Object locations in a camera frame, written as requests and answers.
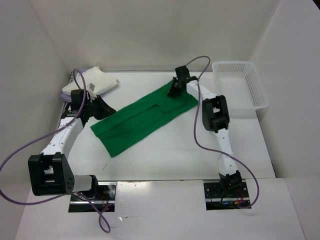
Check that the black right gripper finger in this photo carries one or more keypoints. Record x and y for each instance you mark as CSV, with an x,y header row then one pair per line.
x,y
173,85
175,93

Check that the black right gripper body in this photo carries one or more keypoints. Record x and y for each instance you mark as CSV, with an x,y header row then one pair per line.
x,y
179,81

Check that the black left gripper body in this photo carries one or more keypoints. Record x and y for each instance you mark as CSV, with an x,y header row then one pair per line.
x,y
92,101

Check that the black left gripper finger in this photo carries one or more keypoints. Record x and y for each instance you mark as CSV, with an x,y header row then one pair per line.
x,y
100,102
98,112

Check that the green t shirt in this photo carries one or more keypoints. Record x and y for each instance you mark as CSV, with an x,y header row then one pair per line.
x,y
136,121

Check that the white t shirt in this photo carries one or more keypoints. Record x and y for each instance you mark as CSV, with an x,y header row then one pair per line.
x,y
103,82

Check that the purple t shirt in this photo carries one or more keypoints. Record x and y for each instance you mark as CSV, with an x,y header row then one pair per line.
x,y
76,82

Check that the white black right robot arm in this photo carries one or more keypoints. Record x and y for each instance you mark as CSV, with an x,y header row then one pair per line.
x,y
215,119

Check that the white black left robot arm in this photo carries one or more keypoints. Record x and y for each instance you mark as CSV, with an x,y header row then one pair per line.
x,y
50,173

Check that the white plastic laundry basket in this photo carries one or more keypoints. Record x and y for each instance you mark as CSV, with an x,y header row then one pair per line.
x,y
241,84

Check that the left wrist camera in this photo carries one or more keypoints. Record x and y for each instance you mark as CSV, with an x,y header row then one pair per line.
x,y
91,86

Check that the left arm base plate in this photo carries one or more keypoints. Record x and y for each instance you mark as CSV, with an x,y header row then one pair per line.
x,y
103,200

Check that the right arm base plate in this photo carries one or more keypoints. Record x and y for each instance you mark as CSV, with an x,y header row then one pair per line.
x,y
215,199

